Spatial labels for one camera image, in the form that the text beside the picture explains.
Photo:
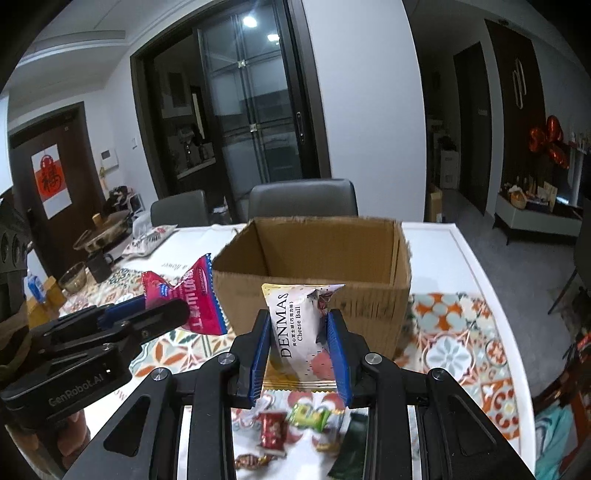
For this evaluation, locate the brown gold wrapped candy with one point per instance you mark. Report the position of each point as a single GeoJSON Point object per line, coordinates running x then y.
{"type": "Point", "coordinates": [254, 461]}

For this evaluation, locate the black mug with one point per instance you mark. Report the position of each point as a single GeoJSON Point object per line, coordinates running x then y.
{"type": "Point", "coordinates": [99, 267]}

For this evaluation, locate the orange wrapped candy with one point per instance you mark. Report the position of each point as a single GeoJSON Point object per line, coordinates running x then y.
{"type": "Point", "coordinates": [328, 445]}

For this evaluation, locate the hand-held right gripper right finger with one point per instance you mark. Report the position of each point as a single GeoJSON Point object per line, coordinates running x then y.
{"type": "Point", "coordinates": [338, 357]}

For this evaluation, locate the brown cardboard box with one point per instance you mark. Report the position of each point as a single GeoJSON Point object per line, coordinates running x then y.
{"type": "Point", "coordinates": [369, 304]}

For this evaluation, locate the sliding glass door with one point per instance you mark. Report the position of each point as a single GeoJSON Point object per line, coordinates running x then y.
{"type": "Point", "coordinates": [258, 115]}

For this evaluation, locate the person's left hand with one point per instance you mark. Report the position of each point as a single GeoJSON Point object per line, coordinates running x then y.
{"type": "Point", "coordinates": [74, 431]}

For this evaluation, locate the red and white door poster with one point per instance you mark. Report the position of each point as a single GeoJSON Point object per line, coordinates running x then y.
{"type": "Point", "coordinates": [51, 182]}

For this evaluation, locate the wooden box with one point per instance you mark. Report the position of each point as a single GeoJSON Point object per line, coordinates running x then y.
{"type": "Point", "coordinates": [53, 300]}

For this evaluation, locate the blue label bottle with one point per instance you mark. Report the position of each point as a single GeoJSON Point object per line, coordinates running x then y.
{"type": "Point", "coordinates": [36, 288]}

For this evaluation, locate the grey dining chair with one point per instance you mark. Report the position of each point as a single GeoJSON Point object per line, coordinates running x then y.
{"type": "Point", "coordinates": [180, 207]}
{"type": "Point", "coordinates": [302, 198]}

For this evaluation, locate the metal wok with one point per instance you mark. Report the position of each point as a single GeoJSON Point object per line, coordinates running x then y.
{"type": "Point", "coordinates": [104, 233]}

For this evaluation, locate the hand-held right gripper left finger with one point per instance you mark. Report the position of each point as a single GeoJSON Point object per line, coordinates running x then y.
{"type": "Point", "coordinates": [260, 357]}

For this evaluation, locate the red wrapped candy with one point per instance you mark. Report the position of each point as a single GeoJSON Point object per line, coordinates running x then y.
{"type": "Point", "coordinates": [272, 429]}

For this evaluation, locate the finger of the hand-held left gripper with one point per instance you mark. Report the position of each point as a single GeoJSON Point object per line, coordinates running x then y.
{"type": "Point", "coordinates": [161, 316]}
{"type": "Point", "coordinates": [124, 309]}

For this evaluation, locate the cardboard box on floor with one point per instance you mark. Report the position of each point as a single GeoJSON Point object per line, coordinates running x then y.
{"type": "Point", "coordinates": [435, 203]}

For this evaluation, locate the dark brown door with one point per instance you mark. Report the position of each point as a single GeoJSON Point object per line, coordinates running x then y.
{"type": "Point", "coordinates": [78, 152]}

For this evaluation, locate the pink snack packet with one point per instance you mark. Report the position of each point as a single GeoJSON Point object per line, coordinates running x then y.
{"type": "Point", "coordinates": [203, 295]}

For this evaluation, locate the dark green packet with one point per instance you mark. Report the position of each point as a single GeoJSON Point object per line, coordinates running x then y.
{"type": "Point", "coordinates": [353, 452]}

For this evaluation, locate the red foil balloon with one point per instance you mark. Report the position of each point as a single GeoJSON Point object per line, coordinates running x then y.
{"type": "Point", "coordinates": [549, 138]}

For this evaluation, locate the floral printed pouch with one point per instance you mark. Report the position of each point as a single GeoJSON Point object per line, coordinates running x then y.
{"type": "Point", "coordinates": [150, 240]}

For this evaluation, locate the glass bowl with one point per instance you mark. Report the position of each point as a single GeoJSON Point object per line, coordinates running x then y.
{"type": "Point", "coordinates": [73, 278]}

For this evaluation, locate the white wall intercom panel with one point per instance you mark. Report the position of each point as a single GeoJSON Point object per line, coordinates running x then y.
{"type": "Point", "coordinates": [109, 158]}

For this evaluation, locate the white snack packet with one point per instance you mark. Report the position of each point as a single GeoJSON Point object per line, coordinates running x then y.
{"type": "Point", "coordinates": [300, 332]}

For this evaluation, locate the green wrapped candy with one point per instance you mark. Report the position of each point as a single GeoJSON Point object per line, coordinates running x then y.
{"type": "Point", "coordinates": [307, 415]}

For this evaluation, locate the low grey sideboard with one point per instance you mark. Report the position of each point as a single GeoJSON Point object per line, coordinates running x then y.
{"type": "Point", "coordinates": [535, 219]}

